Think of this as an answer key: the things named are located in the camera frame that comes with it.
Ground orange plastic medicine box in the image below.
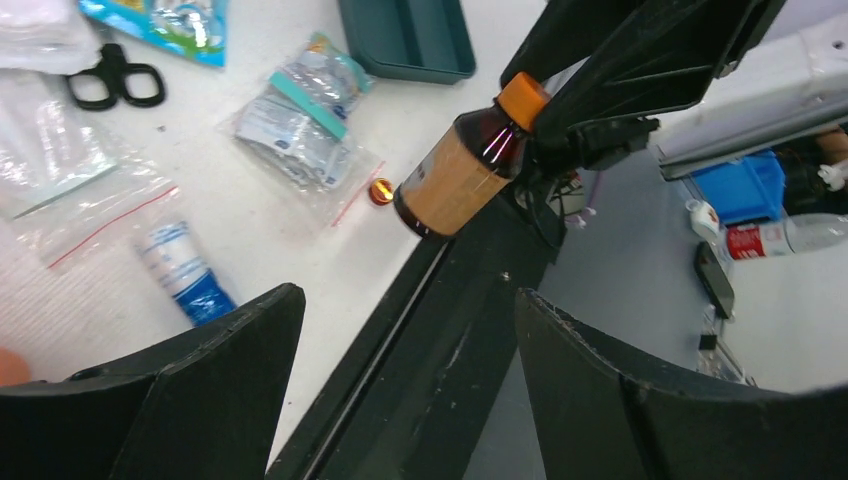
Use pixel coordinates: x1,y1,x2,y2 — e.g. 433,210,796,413
0,348,32,387

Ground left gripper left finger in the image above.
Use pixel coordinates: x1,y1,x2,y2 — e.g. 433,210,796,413
1,283,306,479

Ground zip bag of wipes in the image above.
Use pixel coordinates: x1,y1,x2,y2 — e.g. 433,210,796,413
221,79,387,229

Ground black scissors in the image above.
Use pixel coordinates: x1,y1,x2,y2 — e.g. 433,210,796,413
63,42,167,112

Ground brown bottle orange cap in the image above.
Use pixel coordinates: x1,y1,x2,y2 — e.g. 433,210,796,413
394,72,550,239

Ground white blue tube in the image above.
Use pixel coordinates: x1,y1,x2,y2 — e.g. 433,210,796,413
135,221,237,327

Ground clear zip bag gauze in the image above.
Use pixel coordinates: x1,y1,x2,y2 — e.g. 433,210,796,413
1,70,180,270

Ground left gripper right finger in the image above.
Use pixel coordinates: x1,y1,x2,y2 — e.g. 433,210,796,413
515,289,847,479

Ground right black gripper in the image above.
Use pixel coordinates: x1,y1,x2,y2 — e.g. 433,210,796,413
499,1,784,196

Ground small teal wipe packet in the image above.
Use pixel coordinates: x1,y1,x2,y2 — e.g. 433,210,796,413
269,32,375,140

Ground teal divided tray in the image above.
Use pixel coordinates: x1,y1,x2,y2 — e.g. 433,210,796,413
337,0,477,85

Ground blue snack packet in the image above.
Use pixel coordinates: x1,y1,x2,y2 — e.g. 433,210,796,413
78,0,229,68

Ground white gauze packet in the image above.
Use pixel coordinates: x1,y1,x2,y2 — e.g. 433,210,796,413
1,0,101,75

